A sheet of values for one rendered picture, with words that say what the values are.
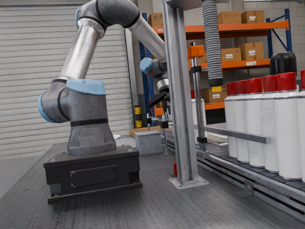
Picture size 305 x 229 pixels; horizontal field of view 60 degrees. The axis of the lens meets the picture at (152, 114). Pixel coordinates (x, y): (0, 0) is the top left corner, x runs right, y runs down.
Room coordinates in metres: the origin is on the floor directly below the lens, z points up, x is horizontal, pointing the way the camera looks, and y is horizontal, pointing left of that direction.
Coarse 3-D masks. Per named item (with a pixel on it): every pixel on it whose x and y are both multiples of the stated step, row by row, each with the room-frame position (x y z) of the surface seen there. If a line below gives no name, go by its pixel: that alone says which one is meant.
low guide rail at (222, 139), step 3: (171, 126) 1.42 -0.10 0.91; (207, 135) 0.98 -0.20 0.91; (210, 135) 0.95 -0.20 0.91; (213, 135) 0.93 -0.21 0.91; (216, 135) 0.91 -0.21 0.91; (219, 135) 0.90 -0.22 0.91; (207, 138) 0.98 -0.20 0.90; (210, 138) 0.96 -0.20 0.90; (213, 138) 0.93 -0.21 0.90; (216, 138) 0.91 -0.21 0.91; (219, 138) 0.89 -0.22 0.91; (222, 138) 0.87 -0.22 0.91; (225, 138) 0.85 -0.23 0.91; (219, 141) 0.89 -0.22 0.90; (222, 141) 0.87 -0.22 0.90; (225, 141) 0.85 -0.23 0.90
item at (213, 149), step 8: (168, 136) 1.25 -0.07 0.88; (208, 144) 0.94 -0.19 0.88; (216, 144) 0.92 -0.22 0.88; (216, 152) 0.80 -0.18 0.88; (224, 152) 0.79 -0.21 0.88; (232, 160) 0.68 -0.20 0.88; (248, 168) 0.60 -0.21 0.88; (256, 168) 0.59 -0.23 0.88; (264, 168) 0.59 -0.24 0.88; (272, 176) 0.53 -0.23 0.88; (288, 184) 0.48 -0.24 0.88; (296, 184) 0.47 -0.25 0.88
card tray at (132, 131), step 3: (153, 126) 1.90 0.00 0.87; (156, 126) 1.90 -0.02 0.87; (159, 126) 1.91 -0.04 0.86; (129, 129) 1.86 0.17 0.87; (132, 129) 1.87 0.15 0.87; (135, 129) 1.87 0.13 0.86; (138, 129) 1.88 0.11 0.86; (141, 129) 1.88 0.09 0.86; (144, 129) 1.89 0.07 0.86; (147, 129) 1.89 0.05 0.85; (153, 129) 1.90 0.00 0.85; (156, 129) 1.90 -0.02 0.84; (171, 129) 1.75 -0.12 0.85; (132, 132) 1.74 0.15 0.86; (135, 132) 1.87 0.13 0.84; (132, 135) 1.76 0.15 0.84
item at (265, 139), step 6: (168, 120) 1.19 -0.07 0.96; (204, 126) 0.81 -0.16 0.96; (216, 132) 0.73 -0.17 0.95; (222, 132) 0.70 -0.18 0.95; (228, 132) 0.67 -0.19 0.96; (234, 132) 0.64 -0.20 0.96; (240, 132) 0.62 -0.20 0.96; (240, 138) 0.62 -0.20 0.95; (246, 138) 0.59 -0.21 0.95; (252, 138) 0.57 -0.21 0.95; (258, 138) 0.55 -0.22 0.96; (264, 138) 0.53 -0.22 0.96; (270, 138) 0.53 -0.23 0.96
